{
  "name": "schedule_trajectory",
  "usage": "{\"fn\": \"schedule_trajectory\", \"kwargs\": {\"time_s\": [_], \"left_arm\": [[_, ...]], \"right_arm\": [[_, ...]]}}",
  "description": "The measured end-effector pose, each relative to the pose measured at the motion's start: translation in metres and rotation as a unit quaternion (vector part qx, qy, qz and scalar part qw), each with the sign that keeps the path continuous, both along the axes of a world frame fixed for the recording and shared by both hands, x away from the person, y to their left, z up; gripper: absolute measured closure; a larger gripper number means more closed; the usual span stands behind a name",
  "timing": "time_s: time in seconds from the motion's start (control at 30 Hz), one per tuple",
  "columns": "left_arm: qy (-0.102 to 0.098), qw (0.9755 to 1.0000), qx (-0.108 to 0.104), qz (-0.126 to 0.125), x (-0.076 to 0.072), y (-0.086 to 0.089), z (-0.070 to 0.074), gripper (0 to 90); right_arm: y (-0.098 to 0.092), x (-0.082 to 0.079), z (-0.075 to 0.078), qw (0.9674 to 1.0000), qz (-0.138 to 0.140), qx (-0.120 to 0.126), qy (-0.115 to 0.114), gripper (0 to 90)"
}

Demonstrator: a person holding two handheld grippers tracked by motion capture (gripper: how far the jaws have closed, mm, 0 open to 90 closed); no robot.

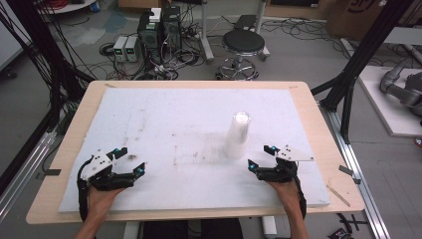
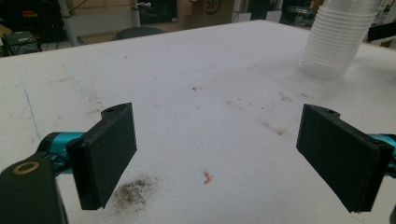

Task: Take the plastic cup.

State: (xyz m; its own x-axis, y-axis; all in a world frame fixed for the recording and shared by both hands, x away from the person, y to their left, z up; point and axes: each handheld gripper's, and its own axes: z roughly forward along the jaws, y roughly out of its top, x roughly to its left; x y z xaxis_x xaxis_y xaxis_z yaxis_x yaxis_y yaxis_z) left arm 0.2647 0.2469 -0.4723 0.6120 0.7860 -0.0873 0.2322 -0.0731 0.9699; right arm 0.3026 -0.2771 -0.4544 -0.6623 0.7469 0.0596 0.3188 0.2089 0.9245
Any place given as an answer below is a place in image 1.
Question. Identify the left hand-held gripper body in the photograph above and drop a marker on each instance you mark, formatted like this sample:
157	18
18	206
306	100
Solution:
105	181

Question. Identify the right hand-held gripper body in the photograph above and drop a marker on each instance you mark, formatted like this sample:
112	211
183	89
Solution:
282	167

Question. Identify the stack of white cups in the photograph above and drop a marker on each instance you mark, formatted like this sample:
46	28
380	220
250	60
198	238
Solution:
237	137

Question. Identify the person's left hand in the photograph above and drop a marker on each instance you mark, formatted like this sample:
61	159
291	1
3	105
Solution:
101	200

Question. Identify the person's right hand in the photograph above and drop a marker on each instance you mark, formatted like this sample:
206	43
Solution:
287	195

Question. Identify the wooden table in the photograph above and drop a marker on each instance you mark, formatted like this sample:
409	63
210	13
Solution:
321	139

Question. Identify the grey tape piece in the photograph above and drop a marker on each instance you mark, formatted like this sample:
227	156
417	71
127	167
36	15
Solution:
346	170
53	172

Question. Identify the white foam mat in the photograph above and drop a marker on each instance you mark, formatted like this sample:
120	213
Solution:
185	132

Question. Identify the white table leg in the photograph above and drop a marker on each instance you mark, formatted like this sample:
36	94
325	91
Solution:
269	227

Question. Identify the thin wooden stick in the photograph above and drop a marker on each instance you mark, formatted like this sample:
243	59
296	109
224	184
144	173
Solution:
338	195

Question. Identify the person's dark trousers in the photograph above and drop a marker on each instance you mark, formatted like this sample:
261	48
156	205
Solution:
166	229

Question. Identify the grey power supply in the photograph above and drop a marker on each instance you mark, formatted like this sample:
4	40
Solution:
132	49
120	49

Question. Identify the black round stool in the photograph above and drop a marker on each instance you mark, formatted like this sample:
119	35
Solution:
243	43

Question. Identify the black computer tower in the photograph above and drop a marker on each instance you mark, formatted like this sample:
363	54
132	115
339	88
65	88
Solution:
171	30
150	40

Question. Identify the white platform board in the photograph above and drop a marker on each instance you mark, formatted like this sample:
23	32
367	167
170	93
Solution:
388	109

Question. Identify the white small box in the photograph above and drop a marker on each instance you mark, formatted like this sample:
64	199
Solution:
155	15

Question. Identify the cardboard box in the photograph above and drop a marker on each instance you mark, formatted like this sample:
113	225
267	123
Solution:
351	16

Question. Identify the aluminium rail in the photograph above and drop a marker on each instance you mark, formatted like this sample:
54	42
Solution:
356	172
23	179

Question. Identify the black metal frame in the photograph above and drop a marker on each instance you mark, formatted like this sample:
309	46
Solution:
49	66
361	56

